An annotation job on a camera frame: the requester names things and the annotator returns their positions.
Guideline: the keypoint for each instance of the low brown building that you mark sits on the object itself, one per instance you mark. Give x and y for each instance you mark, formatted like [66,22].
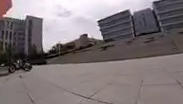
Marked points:
[78,43]

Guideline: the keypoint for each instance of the pole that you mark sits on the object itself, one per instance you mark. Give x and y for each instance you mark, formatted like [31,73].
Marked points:
[58,48]

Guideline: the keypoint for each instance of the grey square building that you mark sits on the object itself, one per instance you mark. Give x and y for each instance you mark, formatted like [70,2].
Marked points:
[145,22]

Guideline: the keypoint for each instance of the motorcycle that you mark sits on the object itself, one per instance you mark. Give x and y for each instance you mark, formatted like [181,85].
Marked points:
[19,66]

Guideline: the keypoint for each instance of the grey office building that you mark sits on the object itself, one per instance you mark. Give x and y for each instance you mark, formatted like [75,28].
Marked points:
[17,35]

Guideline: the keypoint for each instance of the row of trees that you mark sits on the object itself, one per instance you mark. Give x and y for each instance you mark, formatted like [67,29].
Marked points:
[2,56]

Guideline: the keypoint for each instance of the wide grey banded building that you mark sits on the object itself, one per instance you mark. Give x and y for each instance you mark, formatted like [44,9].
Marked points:
[175,11]

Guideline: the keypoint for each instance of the sloped grey stepped wall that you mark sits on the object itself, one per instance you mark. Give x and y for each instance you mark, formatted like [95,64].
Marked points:
[129,48]

